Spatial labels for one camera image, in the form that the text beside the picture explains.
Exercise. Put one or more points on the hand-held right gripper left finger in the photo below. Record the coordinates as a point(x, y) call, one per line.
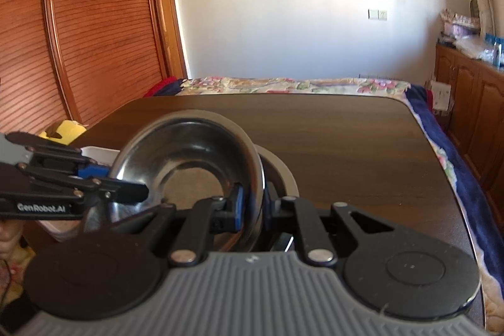
point(237, 206)

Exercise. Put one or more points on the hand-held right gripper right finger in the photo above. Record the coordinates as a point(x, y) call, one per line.
point(269, 204)

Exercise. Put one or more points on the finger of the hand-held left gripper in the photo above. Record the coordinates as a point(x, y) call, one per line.
point(126, 192)
point(93, 172)

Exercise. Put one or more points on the large stainless steel bowl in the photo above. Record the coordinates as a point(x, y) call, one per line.
point(281, 170)

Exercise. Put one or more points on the small stainless steel bowl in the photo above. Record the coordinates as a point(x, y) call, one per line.
point(189, 139)

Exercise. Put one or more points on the person's left hand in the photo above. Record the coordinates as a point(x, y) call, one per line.
point(11, 239)

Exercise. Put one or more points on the yellow plush toy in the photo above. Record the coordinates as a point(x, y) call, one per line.
point(71, 129)

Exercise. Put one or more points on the red cloth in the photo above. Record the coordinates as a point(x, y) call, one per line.
point(159, 87)

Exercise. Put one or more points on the wooden slatted wardrobe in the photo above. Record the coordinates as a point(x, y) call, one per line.
point(98, 25)

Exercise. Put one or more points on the wooden door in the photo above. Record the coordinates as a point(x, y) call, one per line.
point(167, 5)

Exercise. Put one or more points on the navy blue blanket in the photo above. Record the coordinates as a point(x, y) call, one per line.
point(465, 170)

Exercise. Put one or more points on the white paper bag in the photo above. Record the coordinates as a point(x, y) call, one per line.
point(440, 96)

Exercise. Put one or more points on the wooden cabinet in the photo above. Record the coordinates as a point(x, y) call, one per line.
point(472, 96)

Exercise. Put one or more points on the clear plastic bag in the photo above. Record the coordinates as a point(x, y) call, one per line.
point(472, 48)

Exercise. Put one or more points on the stack of papers and boxes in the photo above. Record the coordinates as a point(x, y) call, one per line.
point(458, 25)

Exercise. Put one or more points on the hand fan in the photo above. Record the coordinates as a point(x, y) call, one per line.
point(475, 7)

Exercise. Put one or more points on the white wall socket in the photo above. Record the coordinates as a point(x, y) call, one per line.
point(378, 14)

